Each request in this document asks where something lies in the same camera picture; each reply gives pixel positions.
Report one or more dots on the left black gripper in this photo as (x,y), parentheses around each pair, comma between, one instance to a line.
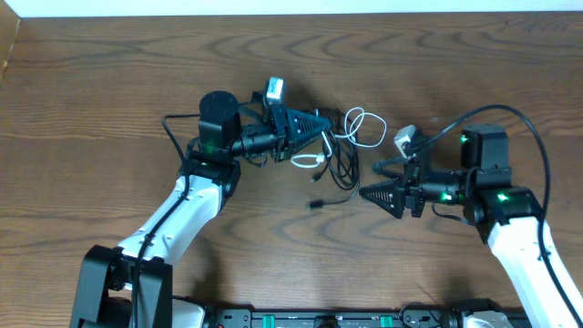
(287,140)

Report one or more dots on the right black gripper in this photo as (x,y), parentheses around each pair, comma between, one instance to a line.
(413,179)

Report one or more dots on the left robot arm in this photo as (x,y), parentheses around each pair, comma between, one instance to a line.
(130,285)

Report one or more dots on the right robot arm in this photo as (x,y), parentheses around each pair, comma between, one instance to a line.
(505,216)

